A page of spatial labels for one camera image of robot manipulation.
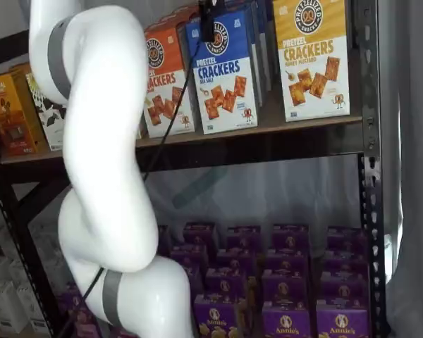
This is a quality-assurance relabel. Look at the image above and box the orange yellow snack box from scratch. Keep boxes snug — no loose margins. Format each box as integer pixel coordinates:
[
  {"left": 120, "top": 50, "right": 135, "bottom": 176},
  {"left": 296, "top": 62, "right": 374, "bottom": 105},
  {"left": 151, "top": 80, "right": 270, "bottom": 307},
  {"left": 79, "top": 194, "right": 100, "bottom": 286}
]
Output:
[{"left": 0, "top": 72, "right": 47, "bottom": 158}]

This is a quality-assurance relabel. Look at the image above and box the white cardboard carton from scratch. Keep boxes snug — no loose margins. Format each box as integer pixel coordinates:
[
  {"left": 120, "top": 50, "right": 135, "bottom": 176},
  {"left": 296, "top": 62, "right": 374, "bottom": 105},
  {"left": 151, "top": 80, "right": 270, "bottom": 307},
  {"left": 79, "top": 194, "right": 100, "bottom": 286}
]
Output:
[
  {"left": 16, "top": 281, "right": 47, "bottom": 332},
  {"left": 0, "top": 281, "right": 22, "bottom": 334}
]

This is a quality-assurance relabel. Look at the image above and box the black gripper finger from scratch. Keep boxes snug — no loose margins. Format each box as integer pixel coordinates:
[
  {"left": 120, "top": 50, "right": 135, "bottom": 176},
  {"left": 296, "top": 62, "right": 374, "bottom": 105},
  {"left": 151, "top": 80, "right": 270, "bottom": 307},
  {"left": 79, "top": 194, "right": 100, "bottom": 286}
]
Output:
[{"left": 198, "top": 0, "right": 227, "bottom": 42}]

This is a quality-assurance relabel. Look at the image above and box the black metal shelving rack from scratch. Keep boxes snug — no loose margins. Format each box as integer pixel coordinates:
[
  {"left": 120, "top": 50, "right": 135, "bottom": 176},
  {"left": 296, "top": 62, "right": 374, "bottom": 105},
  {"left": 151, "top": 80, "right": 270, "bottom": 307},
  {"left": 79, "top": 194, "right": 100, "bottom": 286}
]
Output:
[{"left": 0, "top": 0, "right": 387, "bottom": 338}]

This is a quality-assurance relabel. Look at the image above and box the yellow pretzel crackers box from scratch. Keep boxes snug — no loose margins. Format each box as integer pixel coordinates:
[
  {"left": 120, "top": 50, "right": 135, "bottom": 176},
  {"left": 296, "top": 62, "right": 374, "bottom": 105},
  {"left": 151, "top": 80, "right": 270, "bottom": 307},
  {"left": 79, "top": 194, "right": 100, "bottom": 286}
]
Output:
[{"left": 273, "top": 0, "right": 352, "bottom": 123}]

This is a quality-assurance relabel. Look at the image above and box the orange pretzel crackers box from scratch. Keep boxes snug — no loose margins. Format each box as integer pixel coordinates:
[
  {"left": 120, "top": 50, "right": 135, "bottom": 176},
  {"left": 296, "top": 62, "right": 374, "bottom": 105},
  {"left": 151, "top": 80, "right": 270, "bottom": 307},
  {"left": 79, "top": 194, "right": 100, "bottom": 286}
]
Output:
[
  {"left": 142, "top": 26, "right": 197, "bottom": 139},
  {"left": 145, "top": 12, "right": 199, "bottom": 35},
  {"left": 168, "top": 2, "right": 202, "bottom": 19}
]

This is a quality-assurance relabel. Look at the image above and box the Simple Mills sweet thins box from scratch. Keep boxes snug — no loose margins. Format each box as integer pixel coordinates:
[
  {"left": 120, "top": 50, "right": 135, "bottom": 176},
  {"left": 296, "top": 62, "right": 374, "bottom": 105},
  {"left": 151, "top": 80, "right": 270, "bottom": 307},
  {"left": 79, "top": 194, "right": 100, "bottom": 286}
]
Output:
[{"left": 24, "top": 65, "right": 72, "bottom": 152}]

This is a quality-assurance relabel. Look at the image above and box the thin black cable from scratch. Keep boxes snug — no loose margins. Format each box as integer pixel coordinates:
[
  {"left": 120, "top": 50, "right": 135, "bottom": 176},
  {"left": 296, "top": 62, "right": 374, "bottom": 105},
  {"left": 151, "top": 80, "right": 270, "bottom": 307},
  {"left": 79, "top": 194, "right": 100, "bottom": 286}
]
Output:
[{"left": 61, "top": 37, "right": 202, "bottom": 338}]

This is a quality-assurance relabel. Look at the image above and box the grey fabric curtain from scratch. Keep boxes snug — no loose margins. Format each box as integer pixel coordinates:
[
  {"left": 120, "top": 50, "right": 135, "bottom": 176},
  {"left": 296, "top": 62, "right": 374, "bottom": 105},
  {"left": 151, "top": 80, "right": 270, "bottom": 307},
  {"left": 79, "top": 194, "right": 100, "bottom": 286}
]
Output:
[{"left": 375, "top": 0, "right": 423, "bottom": 338}]

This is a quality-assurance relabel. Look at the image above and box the wooden shelf board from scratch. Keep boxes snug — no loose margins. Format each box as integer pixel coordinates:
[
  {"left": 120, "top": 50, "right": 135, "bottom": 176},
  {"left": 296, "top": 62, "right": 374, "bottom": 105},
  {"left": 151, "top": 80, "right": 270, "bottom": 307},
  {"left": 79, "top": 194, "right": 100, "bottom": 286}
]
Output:
[{"left": 0, "top": 114, "right": 364, "bottom": 165}]

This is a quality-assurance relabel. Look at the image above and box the blue pretzel crackers box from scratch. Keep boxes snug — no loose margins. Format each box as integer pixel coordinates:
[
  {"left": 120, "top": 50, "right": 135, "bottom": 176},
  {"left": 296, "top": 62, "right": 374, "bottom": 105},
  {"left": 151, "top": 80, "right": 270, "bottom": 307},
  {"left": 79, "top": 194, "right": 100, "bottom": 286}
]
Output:
[
  {"left": 185, "top": 13, "right": 260, "bottom": 136},
  {"left": 225, "top": 0, "right": 273, "bottom": 105}
]

